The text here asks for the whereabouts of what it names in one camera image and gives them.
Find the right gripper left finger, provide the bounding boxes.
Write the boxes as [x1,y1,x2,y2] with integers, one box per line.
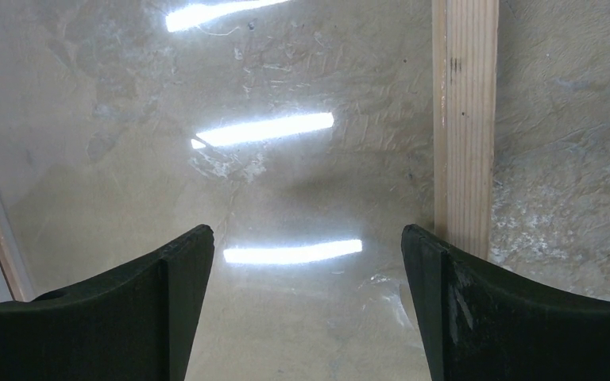
[0,225,214,380]

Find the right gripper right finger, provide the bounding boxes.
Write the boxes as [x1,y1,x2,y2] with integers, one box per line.
[401,225,610,380]

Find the white wooden picture frame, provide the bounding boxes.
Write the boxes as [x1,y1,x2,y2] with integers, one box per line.
[0,1,500,299]

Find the clear glass pane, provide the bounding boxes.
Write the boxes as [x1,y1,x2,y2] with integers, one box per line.
[0,1,433,380]

